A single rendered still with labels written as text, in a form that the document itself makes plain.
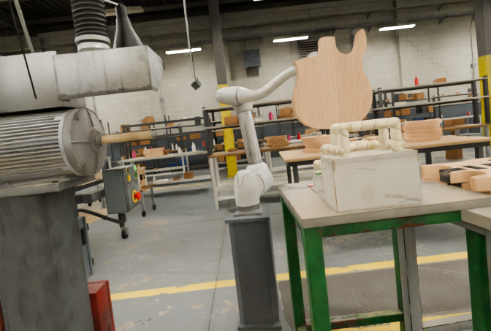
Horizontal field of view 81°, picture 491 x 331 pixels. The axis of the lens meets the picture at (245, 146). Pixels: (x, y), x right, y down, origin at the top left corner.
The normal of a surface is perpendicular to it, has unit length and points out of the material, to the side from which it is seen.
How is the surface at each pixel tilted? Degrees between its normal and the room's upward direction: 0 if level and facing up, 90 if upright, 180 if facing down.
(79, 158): 104
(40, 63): 90
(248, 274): 90
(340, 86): 91
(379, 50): 90
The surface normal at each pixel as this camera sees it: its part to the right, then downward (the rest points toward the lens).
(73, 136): 0.88, -0.15
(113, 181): 0.02, 0.05
